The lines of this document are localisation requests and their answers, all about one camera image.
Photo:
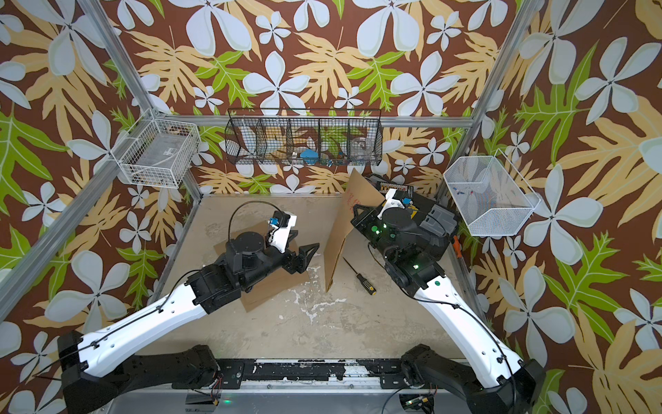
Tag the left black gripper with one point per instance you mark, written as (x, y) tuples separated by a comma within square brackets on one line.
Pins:
[(299, 261)]

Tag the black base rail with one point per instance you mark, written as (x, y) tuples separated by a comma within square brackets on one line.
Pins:
[(385, 373)]

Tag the white wire basket left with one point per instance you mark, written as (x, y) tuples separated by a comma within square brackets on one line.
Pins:
[(157, 151)]

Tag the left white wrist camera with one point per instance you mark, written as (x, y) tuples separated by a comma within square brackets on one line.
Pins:
[(280, 229)]

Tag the black yellow screwdriver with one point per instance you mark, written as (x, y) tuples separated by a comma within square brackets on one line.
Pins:
[(365, 283)]

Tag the black wire basket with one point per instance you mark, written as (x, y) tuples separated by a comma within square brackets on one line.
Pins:
[(342, 137)]

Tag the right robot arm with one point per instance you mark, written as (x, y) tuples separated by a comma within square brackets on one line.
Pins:
[(494, 379)]

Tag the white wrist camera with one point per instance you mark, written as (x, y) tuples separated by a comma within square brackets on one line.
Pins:
[(280, 229), (395, 199)]

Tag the white wire basket right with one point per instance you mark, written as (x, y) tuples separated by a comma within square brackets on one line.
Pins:
[(492, 196)]

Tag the white wire basket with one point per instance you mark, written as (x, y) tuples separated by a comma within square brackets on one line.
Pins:
[(492, 196), (157, 151)]

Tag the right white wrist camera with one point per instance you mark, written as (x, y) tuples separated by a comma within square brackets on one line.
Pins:
[(395, 199)]

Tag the black yellow toolbox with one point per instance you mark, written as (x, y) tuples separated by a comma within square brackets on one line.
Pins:
[(426, 227)]

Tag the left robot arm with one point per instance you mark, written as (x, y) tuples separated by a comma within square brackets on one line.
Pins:
[(99, 366)]

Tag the blue object in basket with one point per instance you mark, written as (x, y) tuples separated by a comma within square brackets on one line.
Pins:
[(310, 156)]

